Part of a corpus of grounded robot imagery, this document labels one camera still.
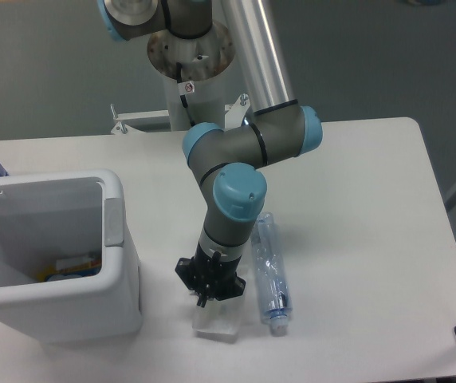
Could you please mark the clear plastic bottle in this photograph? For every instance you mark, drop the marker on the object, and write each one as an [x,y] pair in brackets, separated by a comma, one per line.
[275,305]

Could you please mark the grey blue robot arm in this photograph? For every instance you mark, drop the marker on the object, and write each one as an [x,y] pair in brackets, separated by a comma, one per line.
[227,163]

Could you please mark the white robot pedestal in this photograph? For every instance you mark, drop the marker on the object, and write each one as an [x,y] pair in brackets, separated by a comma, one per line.
[188,84]

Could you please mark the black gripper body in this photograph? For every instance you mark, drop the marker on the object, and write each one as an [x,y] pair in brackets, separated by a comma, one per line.
[211,274]

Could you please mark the trash inside can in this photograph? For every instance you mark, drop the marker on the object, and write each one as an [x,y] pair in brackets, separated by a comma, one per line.
[76,267]

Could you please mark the white trash can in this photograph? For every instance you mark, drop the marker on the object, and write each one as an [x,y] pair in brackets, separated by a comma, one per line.
[49,216]

